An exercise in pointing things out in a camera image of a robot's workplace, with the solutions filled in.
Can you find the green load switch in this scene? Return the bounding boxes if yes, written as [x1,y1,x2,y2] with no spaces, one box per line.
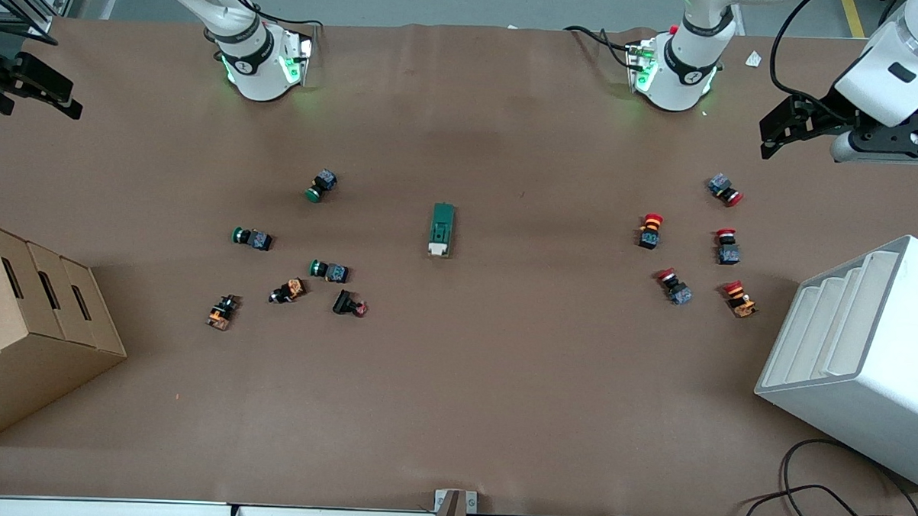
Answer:
[427,202,457,260]

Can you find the red mushroom button blue body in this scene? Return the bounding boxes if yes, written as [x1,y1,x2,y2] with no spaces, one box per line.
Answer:
[654,268,694,307]
[707,173,746,208]
[714,228,742,266]

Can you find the red mushroom button orange body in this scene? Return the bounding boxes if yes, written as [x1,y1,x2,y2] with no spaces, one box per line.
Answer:
[720,279,760,320]
[637,212,665,250]

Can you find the brown cardboard box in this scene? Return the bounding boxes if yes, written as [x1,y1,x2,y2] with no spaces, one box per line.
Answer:
[0,222,133,452]

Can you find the white plastic sorting bin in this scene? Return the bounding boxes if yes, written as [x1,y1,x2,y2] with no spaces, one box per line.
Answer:
[751,230,918,490]

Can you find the green push button blue body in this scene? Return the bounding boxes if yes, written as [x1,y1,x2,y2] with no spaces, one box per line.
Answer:
[304,168,339,204]
[231,226,275,252]
[308,259,350,284]

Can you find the black push button orange body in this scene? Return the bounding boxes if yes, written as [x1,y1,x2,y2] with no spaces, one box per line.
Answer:
[268,276,307,306]
[205,293,242,332]

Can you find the black push button red terminal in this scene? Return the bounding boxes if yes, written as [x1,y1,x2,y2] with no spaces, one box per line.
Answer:
[332,289,369,318]

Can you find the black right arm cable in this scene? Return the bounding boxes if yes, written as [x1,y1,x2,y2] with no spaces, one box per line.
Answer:
[215,0,325,33]

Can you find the black looped floor cable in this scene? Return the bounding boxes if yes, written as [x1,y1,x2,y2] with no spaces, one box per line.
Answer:
[740,436,918,516]

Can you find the white table edge rail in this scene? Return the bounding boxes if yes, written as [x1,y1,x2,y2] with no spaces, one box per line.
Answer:
[0,494,436,516]

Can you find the grey metal camera bracket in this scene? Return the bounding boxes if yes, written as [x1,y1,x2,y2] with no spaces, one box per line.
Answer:
[433,489,479,516]

